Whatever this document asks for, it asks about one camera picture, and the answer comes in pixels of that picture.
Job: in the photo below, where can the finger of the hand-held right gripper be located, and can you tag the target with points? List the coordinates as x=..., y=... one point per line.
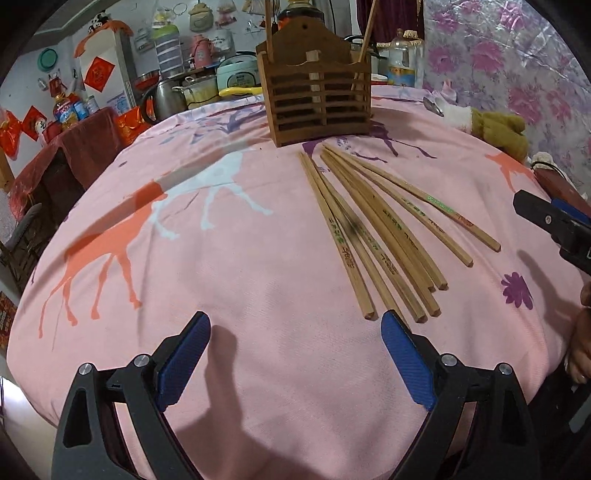
x=538, y=210

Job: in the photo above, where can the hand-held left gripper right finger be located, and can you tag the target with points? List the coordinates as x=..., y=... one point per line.
x=408, y=360

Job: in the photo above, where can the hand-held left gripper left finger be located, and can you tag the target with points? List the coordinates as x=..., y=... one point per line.
x=184, y=360

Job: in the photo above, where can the pile of wooden chopsticks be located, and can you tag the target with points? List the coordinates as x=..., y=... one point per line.
x=351, y=207

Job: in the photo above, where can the brown wooden chopstick holder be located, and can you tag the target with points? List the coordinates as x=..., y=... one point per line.
x=318, y=115

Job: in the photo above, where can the person's right hand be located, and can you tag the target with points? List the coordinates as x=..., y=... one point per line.
x=581, y=346

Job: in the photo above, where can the reddish brown bag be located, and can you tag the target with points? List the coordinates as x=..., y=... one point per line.
x=558, y=182

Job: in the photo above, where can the brown and white plush toy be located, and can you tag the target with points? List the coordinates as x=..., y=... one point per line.
x=498, y=131

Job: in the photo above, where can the pink printed bedsheet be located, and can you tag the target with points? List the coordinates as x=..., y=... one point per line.
x=258, y=277

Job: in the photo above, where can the metal spoon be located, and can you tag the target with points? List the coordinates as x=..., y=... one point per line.
x=434, y=107

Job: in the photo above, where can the dark chair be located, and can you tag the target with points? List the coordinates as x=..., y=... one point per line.
x=21, y=244

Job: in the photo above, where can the clear cooking oil bottle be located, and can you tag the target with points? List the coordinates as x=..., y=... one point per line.
x=400, y=60

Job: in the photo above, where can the steel pressure cooker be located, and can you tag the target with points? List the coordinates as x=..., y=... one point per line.
x=376, y=55

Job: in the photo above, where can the red cloth covered table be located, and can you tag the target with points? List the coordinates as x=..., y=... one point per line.
x=64, y=157

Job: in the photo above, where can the red gift box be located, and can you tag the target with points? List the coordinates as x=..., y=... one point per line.
x=131, y=125

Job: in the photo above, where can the dark red curtain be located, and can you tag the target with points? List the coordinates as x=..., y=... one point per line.
x=388, y=18

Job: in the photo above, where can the long bamboo chopstick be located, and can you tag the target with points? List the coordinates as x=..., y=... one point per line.
x=367, y=27
x=268, y=32

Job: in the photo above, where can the stainless steel kettle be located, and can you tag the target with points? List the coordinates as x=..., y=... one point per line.
x=164, y=99

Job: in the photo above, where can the steel pot with lid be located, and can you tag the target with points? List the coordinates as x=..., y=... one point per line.
x=201, y=91

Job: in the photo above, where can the blue label bottle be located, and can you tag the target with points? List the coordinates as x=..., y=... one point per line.
x=81, y=110

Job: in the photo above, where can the small glass jar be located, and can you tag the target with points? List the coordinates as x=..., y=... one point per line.
x=92, y=105

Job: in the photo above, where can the yellow plastic utensil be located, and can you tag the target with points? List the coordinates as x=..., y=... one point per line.
x=240, y=91

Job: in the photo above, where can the yellow cooking oil bottle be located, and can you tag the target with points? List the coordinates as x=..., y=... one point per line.
x=64, y=113

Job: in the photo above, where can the white refrigerator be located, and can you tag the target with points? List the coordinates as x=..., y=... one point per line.
x=120, y=78

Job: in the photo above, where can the pale blue rice cooker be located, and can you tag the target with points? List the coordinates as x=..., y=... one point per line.
x=236, y=69

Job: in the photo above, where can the red diamond paper decoration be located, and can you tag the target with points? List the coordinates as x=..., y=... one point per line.
x=98, y=73

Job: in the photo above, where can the pink thermos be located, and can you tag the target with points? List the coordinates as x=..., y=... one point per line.
x=202, y=51

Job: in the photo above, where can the dark glass bottle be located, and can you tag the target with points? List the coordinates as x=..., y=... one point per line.
x=300, y=11

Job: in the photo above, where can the green striped thermos bottle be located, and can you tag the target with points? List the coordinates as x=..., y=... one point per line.
x=167, y=50

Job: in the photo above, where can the green round plate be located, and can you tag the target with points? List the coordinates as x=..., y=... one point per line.
x=48, y=58

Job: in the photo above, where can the orange cloth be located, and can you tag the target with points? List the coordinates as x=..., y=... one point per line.
x=108, y=34

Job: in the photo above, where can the black and white plush toy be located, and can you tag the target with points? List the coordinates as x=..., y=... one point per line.
x=98, y=22

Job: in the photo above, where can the red paper wall decoration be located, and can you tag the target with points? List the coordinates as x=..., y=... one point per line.
x=9, y=134
x=34, y=122

